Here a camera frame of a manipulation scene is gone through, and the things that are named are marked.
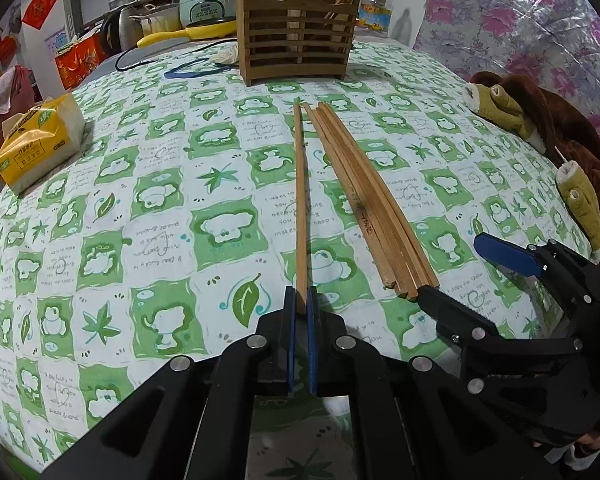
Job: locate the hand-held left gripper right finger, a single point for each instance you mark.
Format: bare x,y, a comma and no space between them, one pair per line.
313,350

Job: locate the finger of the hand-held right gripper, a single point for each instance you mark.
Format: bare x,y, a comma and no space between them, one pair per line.
510,257
455,312

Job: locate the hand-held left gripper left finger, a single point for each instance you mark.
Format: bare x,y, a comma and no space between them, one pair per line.
291,350

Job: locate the bundle of wooden chopsticks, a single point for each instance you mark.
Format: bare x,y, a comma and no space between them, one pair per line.
375,220

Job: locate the brown wooden chopstick holder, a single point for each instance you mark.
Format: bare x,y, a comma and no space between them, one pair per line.
295,60

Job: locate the person's right hand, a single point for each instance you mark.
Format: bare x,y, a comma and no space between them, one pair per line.
594,441

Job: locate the brown fleece-lined jacket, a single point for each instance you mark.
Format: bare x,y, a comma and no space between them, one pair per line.
565,125

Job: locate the green checked tablecloth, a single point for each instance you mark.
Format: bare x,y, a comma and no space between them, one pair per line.
180,185

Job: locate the floral plastic sheet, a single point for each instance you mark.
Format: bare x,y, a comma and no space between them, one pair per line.
505,20

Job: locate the white cabinet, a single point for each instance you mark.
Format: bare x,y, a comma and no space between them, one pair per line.
405,20

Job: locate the clear plastic bottle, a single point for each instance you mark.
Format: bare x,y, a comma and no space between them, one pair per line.
375,15

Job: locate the small white cloth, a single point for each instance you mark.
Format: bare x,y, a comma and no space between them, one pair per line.
226,55

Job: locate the yellow tissue pack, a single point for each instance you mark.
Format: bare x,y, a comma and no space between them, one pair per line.
40,145

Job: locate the yellow electric pan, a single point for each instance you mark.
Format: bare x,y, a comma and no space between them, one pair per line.
190,32

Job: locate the mint green rice cooker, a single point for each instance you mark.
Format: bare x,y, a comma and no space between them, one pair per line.
205,7

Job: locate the steel cooking pot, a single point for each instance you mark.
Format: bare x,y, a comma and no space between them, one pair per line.
157,22

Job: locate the red gift box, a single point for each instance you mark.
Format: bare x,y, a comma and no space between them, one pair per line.
80,62

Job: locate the steel electric kettle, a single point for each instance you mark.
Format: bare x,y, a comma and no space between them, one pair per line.
125,27

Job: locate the pink cloth cover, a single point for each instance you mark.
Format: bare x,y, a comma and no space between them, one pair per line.
5,95

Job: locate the white refrigerator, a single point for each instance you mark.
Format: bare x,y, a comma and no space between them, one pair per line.
65,15

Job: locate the red diamond paper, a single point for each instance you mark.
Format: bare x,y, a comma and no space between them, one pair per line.
40,7

